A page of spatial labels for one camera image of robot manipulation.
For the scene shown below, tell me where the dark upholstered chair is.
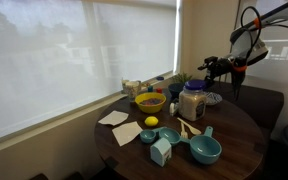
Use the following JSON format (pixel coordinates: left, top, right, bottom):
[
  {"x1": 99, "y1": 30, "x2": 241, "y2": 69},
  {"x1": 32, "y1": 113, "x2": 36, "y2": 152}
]
[{"x1": 200, "y1": 79, "x2": 285, "y2": 131}]

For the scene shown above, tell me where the yellow bowl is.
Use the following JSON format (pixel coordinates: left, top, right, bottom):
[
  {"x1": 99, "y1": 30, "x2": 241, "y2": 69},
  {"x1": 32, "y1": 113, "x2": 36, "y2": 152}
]
[{"x1": 134, "y1": 92, "x2": 167, "y2": 115}]

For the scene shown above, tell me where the dark blue bowl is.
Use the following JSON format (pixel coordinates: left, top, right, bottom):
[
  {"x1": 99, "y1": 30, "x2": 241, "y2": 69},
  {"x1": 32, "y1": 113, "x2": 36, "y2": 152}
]
[{"x1": 167, "y1": 82, "x2": 186, "y2": 99}]

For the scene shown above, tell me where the wooden spoon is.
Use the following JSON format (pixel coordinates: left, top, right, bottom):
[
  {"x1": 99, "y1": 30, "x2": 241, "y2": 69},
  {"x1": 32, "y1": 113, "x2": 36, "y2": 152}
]
[{"x1": 176, "y1": 117, "x2": 202, "y2": 136}]

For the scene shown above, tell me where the large teal measuring cup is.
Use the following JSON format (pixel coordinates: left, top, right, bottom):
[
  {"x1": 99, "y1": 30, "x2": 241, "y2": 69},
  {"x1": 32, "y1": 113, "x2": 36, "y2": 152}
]
[{"x1": 180, "y1": 125, "x2": 223, "y2": 166}]

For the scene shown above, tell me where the small teal measuring cup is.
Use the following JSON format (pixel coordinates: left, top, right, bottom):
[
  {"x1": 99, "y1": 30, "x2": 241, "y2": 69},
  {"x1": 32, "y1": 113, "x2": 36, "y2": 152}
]
[{"x1": 139, "y1": 127, "x2": 165, "y2": 145}]

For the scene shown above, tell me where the small green plant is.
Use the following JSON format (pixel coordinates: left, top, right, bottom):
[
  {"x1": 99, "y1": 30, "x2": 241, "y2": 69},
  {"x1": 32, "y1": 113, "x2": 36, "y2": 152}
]
[{"x1": 172, "y1": 72, "x2": 193, "y2": 84}]

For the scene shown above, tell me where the clear jar of rice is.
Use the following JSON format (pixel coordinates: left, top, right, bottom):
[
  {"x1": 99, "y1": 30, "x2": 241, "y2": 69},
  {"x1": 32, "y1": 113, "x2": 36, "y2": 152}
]
[{"x1": 178, "y1": 79, "x2": 207, "y2": 122}]

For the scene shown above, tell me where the medium teal measuring cup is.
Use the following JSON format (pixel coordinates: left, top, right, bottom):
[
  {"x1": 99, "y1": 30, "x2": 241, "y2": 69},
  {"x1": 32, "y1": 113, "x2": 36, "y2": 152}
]
[{"x1": 157, "y1": 127, "x2": 182, "y2": 147}]

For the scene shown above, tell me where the wide white roller blind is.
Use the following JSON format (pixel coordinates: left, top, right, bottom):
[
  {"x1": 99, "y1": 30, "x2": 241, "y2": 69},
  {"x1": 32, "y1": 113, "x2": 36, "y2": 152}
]
[{"x1": 0, "y1": 0, "x2": 178, "y2": 144}]

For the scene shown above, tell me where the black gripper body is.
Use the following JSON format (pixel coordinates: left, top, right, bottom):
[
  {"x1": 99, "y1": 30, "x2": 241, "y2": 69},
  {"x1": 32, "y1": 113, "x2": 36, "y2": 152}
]
[{"x1": 214, "y1": 57, "x2": 239, "y2": 81}]

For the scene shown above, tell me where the small white dispenser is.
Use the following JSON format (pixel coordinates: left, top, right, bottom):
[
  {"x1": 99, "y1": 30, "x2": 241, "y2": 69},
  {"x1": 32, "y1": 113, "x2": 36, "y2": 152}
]
[{"x1": 169, "y1": 101, "x2": 180, "y2": 117}]

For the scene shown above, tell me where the yellow lemon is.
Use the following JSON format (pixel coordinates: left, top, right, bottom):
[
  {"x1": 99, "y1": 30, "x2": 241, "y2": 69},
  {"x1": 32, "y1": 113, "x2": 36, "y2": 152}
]
[{"x1": 144, "y1": 116, "x2": 160, "y2": 128}]

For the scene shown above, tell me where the teal white toy carton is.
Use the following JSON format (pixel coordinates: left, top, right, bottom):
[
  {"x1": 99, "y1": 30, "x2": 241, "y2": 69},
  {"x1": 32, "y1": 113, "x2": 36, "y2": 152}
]
[{"x1": 149, "y1": 137, "x2": 172, "y2": 168}]

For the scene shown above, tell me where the narrow white roller blind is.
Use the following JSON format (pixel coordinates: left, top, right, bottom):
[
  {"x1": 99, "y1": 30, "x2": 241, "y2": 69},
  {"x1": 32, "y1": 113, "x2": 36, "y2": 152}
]
[{"x1": 227, "y1": 0, "x2": 288, "y2": 86}]

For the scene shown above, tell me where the black white patterned plate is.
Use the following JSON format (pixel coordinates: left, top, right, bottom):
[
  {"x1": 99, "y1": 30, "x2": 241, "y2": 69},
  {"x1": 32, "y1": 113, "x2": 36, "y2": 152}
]
[{"x1": 205, "y1": 91, "x2": 223, "y2": 107}]

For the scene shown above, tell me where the wooden fork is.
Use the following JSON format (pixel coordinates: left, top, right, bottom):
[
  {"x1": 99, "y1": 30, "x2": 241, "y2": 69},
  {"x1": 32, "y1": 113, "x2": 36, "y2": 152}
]
[{"x1": 179, "y1": 121, "x2": 189, "y2": 139}]

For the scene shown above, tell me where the white paper napkin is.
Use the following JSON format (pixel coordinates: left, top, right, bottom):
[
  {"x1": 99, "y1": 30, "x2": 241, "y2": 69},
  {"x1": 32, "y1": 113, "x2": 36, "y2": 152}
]
[
  {"x1": 97, "y1": 110, "x2": 130, "y2": 127},
  {"x1": 111, "y1": 121, "x2": 144, "y2": 147}
]

